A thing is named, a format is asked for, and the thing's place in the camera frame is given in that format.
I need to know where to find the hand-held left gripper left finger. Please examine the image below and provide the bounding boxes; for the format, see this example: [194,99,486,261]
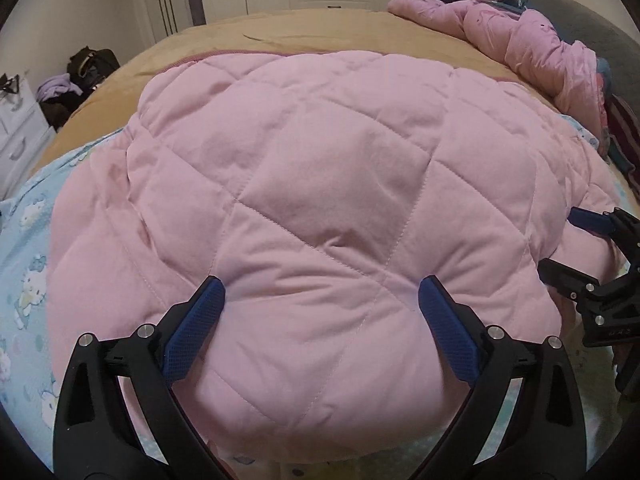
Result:
[52,275,227,480]

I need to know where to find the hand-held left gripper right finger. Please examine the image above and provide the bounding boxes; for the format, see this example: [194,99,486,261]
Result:
[417,275,586,480]

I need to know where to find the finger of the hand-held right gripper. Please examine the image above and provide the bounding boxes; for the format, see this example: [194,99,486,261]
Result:
[569,206,640,261]
[537,257,608,307]

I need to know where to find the pink quilted jacket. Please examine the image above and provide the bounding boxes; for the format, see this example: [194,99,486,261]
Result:
[45,49,626,463]

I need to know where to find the purple clothes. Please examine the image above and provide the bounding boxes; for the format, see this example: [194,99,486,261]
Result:
[36,74,83,106]

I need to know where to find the dark striped cloth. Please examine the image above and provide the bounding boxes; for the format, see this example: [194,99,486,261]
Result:
[606,94,640,192]

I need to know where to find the light blue printed blanket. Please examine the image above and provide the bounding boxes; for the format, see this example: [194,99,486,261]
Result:
[0,115,626,480]

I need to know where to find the crumpled pink garment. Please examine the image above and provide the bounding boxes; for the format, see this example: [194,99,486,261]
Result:
[387,0,613,161]

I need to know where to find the dark grey upholstered bed end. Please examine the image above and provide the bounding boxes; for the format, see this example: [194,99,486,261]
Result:
[500,0,640,111]

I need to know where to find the white dresser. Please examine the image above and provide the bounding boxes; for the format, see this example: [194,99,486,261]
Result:
[0,72,57,201]

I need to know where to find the black bag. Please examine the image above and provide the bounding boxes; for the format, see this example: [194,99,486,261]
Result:
[67,47,121,87]

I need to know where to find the small black object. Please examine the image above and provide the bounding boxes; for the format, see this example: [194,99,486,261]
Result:
[0,74,21,107]

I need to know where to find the tan bed cover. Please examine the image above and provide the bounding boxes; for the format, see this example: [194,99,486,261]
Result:
[37,8,576,181]

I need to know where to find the door with hanging items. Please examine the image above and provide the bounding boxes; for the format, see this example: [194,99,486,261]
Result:
[140,0,206,46]

